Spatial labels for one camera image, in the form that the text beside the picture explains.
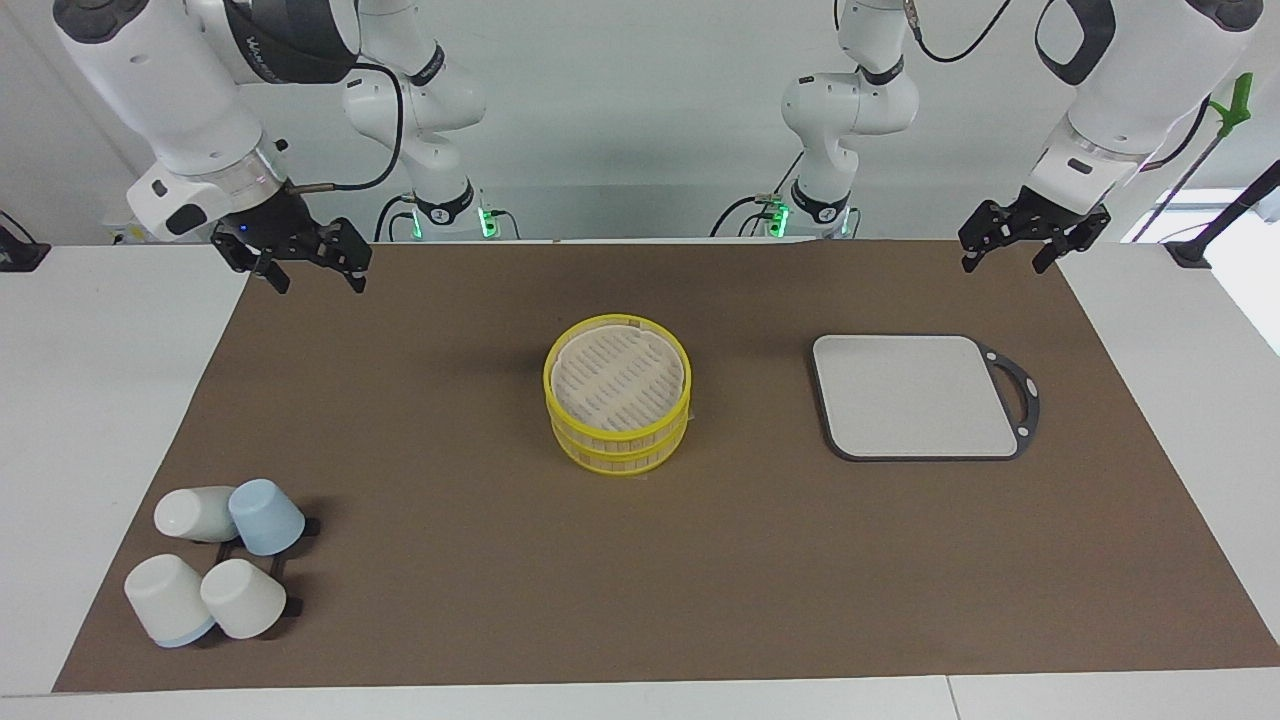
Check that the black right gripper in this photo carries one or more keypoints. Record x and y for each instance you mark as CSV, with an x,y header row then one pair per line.
x,y
275,228

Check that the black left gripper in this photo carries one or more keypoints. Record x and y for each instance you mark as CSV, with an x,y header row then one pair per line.
x,y
1035,215

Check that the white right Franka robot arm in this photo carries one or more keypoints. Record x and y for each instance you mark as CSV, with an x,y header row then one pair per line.
x,y
170,80

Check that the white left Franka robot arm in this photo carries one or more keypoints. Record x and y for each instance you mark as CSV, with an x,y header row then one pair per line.
x,y
1140,90

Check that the yellow bamboo steamer basket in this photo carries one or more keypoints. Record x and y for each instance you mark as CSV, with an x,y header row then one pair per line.
x,y
620,460

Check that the grey cutting board dark rim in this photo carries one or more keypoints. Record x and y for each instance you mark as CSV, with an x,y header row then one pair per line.
x,y
900,400

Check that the black tripod pole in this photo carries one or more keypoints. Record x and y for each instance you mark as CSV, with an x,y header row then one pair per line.
x,y
1240,205

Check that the light blue plastic cup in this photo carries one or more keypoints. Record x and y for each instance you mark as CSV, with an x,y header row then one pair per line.
x,y
265,515

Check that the white plastic cup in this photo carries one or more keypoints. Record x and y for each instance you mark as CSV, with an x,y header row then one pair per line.
x,y
165,598
190,512

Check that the green clamp on pole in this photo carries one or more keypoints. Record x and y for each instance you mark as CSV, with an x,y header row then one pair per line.
x,y
1238,100

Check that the black table clamp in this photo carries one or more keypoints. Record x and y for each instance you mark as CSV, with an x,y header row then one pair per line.
x,y
20,255

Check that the brown table mat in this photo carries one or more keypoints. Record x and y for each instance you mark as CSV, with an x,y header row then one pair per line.
x,y
450,560

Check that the cream plastic cup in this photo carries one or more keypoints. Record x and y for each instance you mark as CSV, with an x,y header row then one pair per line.
x,y
242,598

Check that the black cup rack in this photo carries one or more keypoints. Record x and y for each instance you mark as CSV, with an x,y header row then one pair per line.
x,y
293,606

